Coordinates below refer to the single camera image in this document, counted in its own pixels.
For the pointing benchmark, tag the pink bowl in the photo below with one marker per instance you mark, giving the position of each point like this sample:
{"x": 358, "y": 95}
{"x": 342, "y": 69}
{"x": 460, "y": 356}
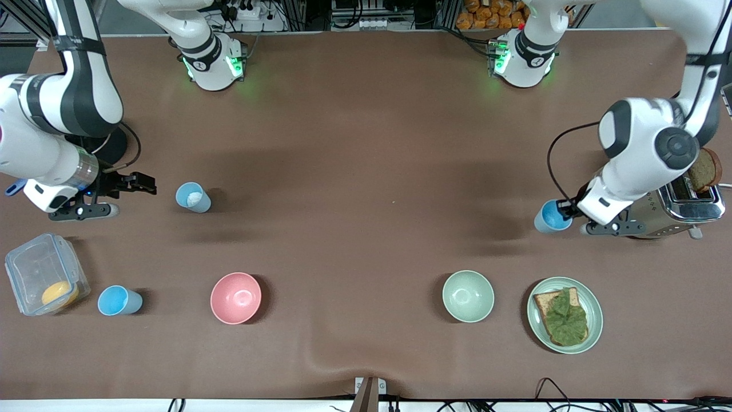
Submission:
{"x": 235, "y": 297}

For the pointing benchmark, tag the toast slice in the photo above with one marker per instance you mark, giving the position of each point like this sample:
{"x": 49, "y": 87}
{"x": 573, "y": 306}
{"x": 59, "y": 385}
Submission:
{"x": 542, "y": 300}

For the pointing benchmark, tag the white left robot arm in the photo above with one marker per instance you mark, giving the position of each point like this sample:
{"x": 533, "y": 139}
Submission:
{"x": 640, "y": 134}

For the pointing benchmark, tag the pale green plate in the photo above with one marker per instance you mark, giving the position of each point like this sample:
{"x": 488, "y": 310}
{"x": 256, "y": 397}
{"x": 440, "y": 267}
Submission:
{"x": 534, "y": 320}

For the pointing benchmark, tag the white lump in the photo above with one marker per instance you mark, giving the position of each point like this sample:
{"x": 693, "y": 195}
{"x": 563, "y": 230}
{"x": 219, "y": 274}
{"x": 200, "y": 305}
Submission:
{"x": 194, "y": 198}

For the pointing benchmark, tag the orange yellow round food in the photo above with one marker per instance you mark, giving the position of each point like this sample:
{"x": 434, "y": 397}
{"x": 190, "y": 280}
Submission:
{"x": 60, "y": 293}

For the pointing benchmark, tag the aluminium frame post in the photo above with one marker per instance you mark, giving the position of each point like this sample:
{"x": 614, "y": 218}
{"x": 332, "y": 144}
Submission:
{"x": 446, "y": 11}
{"x": 296, "y": 11}

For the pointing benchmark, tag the white terminal block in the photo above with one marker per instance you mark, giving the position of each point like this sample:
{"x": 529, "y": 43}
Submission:
{"x": 373, "y": 24}

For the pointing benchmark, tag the clear plastic lidded container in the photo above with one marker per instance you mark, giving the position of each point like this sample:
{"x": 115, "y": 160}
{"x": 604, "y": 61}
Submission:
{"x": 34, "y": 269}

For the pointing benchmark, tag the pale green bowl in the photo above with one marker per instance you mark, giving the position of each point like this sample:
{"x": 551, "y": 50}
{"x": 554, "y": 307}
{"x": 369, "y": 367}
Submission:
{"x": 468, "y": 296}

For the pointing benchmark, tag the white power strip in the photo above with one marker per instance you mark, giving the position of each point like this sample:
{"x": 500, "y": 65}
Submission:
{"x": 247, "y": 10}

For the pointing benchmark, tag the brown bread slice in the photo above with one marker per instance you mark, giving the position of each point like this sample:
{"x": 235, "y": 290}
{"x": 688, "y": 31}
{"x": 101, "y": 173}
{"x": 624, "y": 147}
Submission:
{"x": 704, "y": 169}

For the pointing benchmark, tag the orange snack packets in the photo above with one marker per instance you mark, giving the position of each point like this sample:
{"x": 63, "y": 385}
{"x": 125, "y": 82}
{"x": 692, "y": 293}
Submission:
{"x": 486, "y": 14}

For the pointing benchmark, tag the metal table clamp bracket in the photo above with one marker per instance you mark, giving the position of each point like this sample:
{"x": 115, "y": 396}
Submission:
{"x": 366, "y": 395}

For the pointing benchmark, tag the blue plastic cup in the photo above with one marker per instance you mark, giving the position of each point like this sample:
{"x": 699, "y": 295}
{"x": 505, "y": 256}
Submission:
{"x": 549, "y": 220}
{"x": 114, "y": 300}
{"x": 183, "y": 197}

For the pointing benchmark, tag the green lettuce leaf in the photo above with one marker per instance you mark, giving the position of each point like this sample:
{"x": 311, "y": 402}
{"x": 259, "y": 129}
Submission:
{"x": 566, "y": 320}

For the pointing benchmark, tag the beige chrome toaster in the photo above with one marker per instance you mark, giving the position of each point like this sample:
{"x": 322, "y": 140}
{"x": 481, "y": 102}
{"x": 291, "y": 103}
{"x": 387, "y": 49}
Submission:
{"x": 695, "y": 209}

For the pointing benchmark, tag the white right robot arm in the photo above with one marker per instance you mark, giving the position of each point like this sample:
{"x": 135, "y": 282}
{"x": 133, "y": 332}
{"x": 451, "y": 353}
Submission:
{"x": 34, "y": 154}

